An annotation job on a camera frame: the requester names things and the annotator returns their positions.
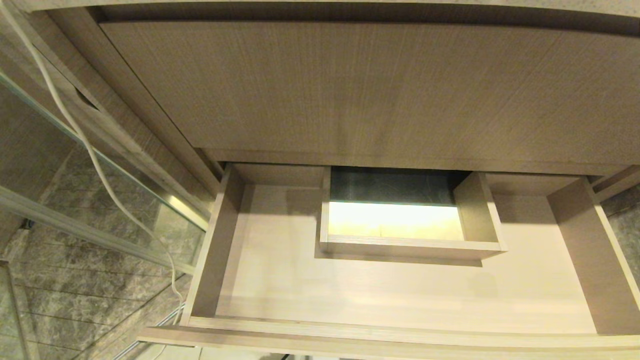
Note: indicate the closed wooden drawer front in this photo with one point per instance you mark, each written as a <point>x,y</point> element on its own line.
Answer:
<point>370,95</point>

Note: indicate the open wooden drawer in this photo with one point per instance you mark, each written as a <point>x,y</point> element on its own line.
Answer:
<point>390,295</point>

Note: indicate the wooden vanity cabinet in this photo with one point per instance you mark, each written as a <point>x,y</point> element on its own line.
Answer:
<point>125,125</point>

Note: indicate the glass shower door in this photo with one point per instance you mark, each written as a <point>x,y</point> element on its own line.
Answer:
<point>75,200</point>

